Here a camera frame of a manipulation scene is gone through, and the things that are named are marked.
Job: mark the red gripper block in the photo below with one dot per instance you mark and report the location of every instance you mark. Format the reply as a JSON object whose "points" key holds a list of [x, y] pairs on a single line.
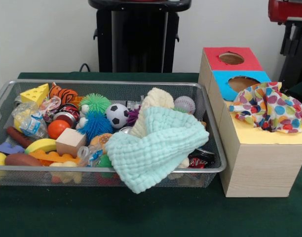
{"points": [[286, 11]]}

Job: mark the colourful spotted cloth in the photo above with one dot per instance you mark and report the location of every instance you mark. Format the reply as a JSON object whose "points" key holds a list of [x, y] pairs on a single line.
{"points": [[272, 108]]}

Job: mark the cream knitted cloth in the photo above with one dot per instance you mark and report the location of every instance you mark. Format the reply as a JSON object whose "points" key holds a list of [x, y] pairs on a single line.
{"points": [[158, 98]]}

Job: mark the light blue knitted cloth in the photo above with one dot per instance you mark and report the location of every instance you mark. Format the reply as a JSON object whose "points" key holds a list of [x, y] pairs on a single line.
{"points": [[153, 148]]}

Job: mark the wooden box with three holes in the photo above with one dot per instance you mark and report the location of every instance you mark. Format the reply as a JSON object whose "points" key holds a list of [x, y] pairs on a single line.
{"points": [[259, 170]]}

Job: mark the shallow mesh bin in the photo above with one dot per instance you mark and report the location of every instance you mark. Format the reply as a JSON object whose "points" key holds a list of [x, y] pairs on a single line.
{"points": [[116, 90]]}

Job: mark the white toy baseball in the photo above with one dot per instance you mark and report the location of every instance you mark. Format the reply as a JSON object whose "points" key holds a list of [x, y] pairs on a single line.
{"points": [[185, 105]]}

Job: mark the black and white soccer ball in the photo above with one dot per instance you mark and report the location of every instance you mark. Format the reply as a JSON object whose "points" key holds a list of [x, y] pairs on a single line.
{"points": [[117, 114]]}

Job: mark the green spiky ball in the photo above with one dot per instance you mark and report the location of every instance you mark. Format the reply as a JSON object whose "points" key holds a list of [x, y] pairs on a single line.
{"points": [[95, 102]]}

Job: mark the blue spiky toy with eyes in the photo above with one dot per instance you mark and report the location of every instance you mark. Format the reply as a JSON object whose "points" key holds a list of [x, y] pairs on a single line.
{"points": [[94, 126]]}

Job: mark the orange tiger plush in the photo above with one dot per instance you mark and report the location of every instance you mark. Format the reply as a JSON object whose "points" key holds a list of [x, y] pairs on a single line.
{"points": [[63, 95]]}

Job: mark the orange-red ball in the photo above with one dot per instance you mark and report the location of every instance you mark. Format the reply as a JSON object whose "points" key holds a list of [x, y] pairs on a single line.
{"points": [[57, 128]]}

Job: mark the yellow cheese wedge toy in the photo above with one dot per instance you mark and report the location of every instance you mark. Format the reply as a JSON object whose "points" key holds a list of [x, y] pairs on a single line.
{"points": [[35, 93]]}

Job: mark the yellow toy banana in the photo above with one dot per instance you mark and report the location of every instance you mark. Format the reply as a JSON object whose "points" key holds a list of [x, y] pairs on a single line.
{"points": [[41, 145]]}

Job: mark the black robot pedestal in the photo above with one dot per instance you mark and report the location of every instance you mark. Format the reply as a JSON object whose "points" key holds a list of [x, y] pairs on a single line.
{"points": [[136, 42]]}

